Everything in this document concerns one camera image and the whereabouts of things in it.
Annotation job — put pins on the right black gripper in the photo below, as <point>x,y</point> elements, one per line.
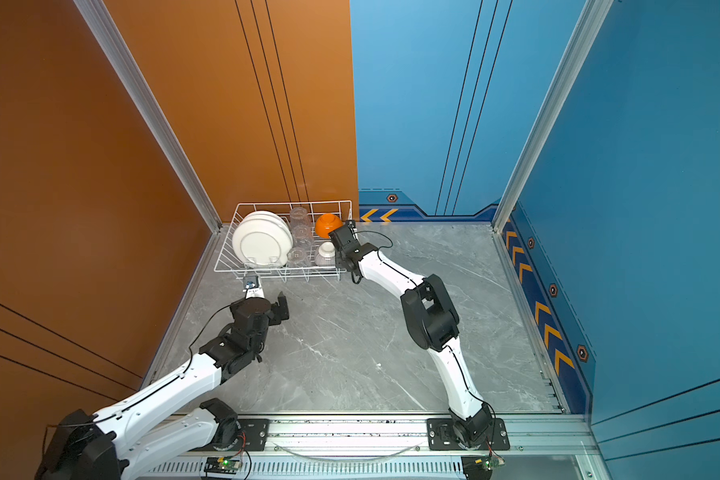
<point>340,259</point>

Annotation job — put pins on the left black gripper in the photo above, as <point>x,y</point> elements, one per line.
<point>277,317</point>

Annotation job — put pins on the watermelon pattern white plate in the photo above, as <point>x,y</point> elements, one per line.
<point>260,243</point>

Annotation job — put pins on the white wire dish rack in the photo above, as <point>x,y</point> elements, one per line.
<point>227,261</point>

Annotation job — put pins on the green rimmed white plate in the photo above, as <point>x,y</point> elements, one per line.
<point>273,218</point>

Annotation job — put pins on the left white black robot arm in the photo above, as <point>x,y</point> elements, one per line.
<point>135,435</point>

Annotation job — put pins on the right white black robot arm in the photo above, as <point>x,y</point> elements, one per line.
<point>432,323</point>

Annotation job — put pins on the orange bowl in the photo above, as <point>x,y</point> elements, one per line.
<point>327,223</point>

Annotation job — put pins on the white ribbed bowl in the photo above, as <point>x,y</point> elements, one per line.
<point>325,255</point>

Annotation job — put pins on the left green circuit board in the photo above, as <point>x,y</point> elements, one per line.
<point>225,465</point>

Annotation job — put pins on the green circuit board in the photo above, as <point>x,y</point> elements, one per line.
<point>481,467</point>
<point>225,465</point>

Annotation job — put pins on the right green circuit board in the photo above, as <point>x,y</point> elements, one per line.
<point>481,467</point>

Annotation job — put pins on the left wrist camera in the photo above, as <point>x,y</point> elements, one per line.
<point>253,287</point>

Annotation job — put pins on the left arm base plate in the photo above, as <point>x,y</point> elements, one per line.
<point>248,434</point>

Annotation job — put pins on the aluminium front rail frame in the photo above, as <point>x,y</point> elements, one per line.
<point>395,445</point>

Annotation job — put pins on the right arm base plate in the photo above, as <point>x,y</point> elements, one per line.
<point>441,436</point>

